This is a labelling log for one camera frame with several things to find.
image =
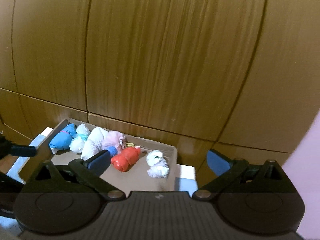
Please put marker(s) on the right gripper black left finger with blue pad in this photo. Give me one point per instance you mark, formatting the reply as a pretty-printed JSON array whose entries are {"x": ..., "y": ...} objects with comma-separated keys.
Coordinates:
[{"x": 78, "y": 180}]

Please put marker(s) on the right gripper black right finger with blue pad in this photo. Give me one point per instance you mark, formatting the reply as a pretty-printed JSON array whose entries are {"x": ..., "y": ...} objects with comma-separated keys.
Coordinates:
[{"x": 239, "y": 176}]

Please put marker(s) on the white knit sock bundle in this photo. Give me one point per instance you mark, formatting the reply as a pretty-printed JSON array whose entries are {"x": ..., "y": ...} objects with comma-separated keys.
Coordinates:
[{"x": 93, "y": 145}]

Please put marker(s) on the white bundle with teal tie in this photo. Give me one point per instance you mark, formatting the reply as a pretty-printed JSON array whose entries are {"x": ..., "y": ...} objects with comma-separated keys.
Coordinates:
[{"x": 77, "y": 143}]

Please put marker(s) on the blue sock bundle pink band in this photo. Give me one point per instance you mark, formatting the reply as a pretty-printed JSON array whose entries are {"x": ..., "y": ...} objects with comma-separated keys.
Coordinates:
[{"x": 63, "y": 139}]

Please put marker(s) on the pink fluffy owl toy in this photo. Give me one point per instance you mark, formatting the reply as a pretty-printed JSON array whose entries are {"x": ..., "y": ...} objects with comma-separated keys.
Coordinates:
[{"x": 114, "y": 142}]

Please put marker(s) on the red plastic bundle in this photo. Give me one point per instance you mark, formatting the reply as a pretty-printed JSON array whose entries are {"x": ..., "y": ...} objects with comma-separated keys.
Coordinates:
[{"x": 126, "y": 158}]

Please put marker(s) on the cardboard box tray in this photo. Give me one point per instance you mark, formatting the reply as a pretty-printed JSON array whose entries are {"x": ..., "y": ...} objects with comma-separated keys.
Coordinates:
[{"x": 135, "y": 179}]

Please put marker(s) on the yellow small item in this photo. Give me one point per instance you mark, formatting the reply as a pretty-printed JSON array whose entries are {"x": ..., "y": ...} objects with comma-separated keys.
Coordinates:
[{"x": 129, "y": 144}]

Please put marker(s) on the white fluffy toy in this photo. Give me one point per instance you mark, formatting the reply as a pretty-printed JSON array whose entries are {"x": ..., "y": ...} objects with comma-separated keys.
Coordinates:
[{"x": 158, "y": 167}]

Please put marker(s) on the wooden wardrobe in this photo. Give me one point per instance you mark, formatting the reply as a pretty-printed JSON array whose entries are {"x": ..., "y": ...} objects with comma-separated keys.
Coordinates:
[{"x": 239, "y": 76}]

